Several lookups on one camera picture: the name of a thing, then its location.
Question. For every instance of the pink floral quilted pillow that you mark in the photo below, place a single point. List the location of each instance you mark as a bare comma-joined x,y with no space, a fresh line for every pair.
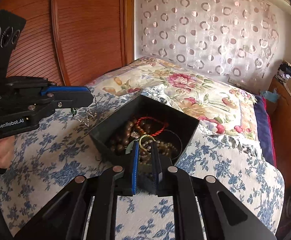
221,108

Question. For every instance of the wooden side cabinet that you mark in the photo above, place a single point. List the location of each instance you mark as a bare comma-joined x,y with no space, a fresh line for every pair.
281,130

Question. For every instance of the wooden slatted headboard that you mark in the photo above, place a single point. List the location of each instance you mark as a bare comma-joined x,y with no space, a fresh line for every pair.
71,42

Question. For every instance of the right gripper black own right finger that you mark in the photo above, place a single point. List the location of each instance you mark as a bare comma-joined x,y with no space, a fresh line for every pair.
164,173

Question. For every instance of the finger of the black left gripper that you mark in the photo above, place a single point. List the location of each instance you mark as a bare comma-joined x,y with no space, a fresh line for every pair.
71,98

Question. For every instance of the dark blue pillow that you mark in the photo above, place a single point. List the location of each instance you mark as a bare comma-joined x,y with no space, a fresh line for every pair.
264,131

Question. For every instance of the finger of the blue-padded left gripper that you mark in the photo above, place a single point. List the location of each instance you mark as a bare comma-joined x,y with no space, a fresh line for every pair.
65,88

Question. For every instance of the pale green jade bangle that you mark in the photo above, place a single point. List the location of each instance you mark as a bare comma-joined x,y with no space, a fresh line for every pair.
129,147

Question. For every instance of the person's left hand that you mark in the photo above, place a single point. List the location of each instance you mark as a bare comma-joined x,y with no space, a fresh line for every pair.
6,151

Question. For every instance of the blue floral white bedspread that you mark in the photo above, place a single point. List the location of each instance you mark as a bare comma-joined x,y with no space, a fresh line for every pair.
48,158

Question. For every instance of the black jewelry box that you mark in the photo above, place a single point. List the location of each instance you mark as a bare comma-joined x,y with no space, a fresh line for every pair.
141,115

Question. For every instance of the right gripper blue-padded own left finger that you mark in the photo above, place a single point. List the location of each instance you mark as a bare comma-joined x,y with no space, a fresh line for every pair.
130,163

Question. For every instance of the sheer circle-patterned curtain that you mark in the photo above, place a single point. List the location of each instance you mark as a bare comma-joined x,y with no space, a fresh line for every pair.
237,41

